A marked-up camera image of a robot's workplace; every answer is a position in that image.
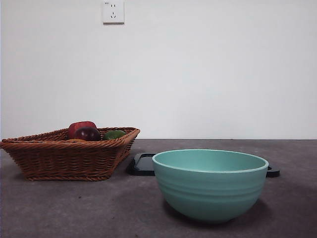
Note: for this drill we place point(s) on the orange-brown kiwi fruit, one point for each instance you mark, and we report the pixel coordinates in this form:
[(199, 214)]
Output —
[(75, 140)]

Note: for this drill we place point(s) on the teal ribbed bowl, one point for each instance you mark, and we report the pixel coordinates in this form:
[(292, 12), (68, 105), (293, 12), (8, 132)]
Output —
[(210, 193)]

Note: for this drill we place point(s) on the green avocado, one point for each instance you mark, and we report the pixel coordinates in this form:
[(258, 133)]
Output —
[(112, 135)]

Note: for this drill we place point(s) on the dark rectangular tray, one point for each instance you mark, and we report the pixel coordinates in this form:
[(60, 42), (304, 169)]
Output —
[(141, 164)]

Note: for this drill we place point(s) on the dark purple plum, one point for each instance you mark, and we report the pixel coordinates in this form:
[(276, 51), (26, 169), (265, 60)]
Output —
[(86, 134)]

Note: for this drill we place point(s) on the red apple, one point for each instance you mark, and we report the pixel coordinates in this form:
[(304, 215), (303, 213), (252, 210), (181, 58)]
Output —
[(79, 125)]

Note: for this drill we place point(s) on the brown wicker basket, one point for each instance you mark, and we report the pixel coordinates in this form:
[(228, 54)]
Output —
[(62, 161)]

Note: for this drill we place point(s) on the white wall socket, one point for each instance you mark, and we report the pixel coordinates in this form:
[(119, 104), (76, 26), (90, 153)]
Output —
[(113, 12)]

